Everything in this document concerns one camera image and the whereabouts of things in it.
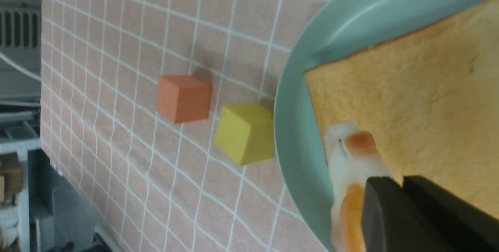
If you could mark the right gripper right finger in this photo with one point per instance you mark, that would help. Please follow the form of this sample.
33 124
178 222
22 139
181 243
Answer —
462 225

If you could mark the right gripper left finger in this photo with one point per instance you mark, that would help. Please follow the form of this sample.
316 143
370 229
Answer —
390 222

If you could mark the fried egg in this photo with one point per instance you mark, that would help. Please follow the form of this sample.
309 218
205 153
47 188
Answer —
352 158

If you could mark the toast slice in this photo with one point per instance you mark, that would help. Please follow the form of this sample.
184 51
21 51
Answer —
429 98

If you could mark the yellow cube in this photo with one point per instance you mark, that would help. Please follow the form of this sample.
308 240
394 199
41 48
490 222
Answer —
245 132

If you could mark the green centre plate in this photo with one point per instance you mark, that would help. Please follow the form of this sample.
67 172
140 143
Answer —
339 29

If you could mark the orange cube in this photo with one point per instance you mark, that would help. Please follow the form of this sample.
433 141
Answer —
183 98

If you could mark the pink checked tablecloth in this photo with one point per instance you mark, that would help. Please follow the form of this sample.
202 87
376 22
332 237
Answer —
158 186

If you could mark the white shelf with clutter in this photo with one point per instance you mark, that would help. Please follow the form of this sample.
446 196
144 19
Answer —
40 210

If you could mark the grey slatted appliance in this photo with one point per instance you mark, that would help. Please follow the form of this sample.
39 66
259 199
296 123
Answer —
20 41

